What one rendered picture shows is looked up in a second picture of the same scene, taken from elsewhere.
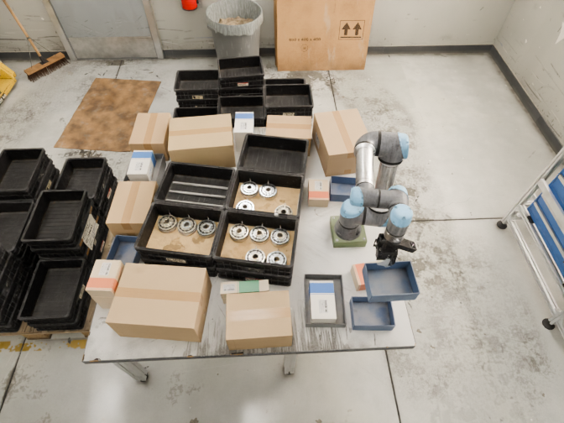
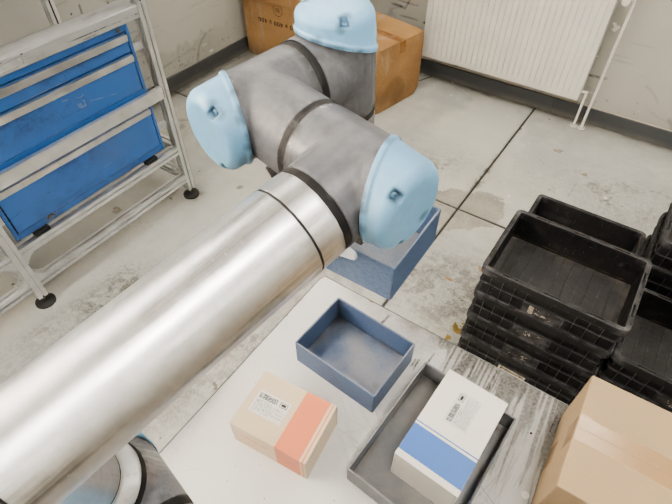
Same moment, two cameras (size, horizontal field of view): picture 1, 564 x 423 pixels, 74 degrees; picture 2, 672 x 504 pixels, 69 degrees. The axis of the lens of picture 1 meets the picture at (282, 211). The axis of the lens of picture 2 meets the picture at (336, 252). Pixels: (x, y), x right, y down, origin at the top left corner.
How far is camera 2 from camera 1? 1.49 m
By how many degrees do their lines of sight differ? 74
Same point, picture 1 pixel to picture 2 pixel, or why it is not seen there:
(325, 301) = (451, 417)
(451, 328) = not seen: hidden behind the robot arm
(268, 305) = (638, 483)
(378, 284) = (378, 252)
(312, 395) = not seen: hidden behind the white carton
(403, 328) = (316, 306)
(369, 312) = (350, 364)
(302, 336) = (526, 416)
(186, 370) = not seen: outside the picture
